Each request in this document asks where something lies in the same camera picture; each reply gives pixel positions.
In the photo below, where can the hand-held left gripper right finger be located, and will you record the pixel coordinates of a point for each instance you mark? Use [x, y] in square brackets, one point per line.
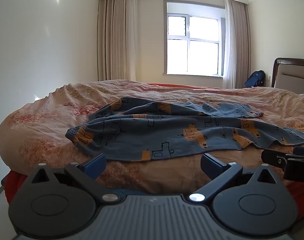
[211, 165]

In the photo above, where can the window with grey frame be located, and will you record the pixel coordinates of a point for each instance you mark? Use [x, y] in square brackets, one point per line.
[193, 40]

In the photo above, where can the bed with floral cover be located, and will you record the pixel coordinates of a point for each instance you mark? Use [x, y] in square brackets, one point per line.
[42, 120]

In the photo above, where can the blue backpack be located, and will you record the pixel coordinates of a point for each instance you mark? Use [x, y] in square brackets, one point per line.
[255, 79]

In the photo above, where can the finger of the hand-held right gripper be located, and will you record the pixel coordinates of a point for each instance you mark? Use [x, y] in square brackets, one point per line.
[274, 158]
[303, 151]

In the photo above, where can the sheer white curtain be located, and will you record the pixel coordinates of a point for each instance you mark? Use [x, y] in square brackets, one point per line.
[229, 45]

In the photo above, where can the blue pants with orange print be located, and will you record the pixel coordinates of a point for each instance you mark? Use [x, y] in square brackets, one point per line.
[152, 135]

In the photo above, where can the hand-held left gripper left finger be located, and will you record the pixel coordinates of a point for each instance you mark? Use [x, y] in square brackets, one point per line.
[95, 166]

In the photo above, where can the padded wooden headboard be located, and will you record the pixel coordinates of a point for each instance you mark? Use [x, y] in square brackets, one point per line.
[291, 76]

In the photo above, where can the beige curtain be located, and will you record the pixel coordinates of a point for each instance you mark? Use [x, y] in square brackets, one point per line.
[243, 45]
[117, 37]

